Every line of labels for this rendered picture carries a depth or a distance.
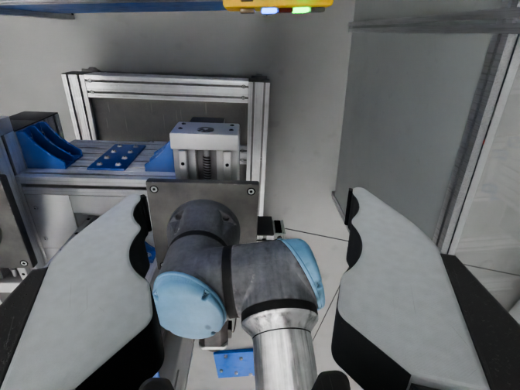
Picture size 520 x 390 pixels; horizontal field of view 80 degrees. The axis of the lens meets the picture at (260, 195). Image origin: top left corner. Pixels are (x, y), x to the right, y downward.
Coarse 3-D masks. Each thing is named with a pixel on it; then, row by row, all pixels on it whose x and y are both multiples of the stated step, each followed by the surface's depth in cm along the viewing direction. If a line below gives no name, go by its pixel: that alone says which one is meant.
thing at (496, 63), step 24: (504, 0) 55; (360, 24) 126; (384, 24) 104; (480, 24) 61; (504, 24) 55; (504, 48) 55; (504, 72) 57; (480, 96) 61; (480, 120) 61; (480, 144) 63; (456, 168) 69; (456, 192) 69; (456, 216) 71
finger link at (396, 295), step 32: (352, 192) 12; (352, 224) 10; (384, 224) 10; (352, 256) 10; (384, 256) 8; (416, 256) 8; (352, 288) 7; (384, 288) 7; (416, 288) 7; (448, 288) 7; (352, 320) 7; (384, 320) 7; (416, 320) 7; (448, 320) 7; (352, 352) 7; (384, 352) 6; (416, 352) 6; (448, 352) 6; (384, 384) 6; (416, 384) 6; (448, 384) 5; (480, 384) 5
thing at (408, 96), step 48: (384, 0) 104; (432, 0) 77; (480, 0) 61; (384, 48) 105; (432, 48) 78; (480, 48) 62; (384, 96) 107; (432, 96) 78; (384, 144) 108; (432, 144) 79; (336, 192) 173; (384, 192) 109; (432, 192) 80; (432, 240) 80
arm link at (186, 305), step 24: (192, 240) 53; (168, 264) 50; (192, 264) 48; (216, 264) 48; (168, 288) 44; (192, 288) 44; (216, 288) 46; (168, 312) 46; (192, 312) 46; (216, 312) 45; (192, 336) 48
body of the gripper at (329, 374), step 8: (320, 376) 6; (328, 376) 6; (336, 376) 6; (344, 376) 6; (144, 384) 5; (152, 384) 5; (160, 384) 5; (168, 384) 5; (320, 384) 5; (328, 384) 5; (336, 384) 5; (344, 384) 5
